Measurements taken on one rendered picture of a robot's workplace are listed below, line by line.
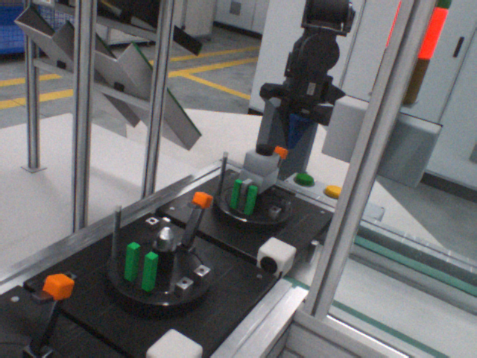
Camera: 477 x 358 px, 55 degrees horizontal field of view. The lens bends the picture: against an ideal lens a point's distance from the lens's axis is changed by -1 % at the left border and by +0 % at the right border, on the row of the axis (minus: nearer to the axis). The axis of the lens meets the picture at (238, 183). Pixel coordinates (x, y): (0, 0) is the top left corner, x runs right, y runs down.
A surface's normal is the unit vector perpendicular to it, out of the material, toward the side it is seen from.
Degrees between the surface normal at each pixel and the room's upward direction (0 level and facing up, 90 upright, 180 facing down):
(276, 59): 90
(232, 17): 90
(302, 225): 0
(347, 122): 90
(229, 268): 0
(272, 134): 90
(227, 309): 0
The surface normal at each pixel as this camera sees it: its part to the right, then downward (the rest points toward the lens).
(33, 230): 0.18, -0.88
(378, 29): -0.51, 0.30
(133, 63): 0.75, 0.41
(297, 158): 0.22, 0.47
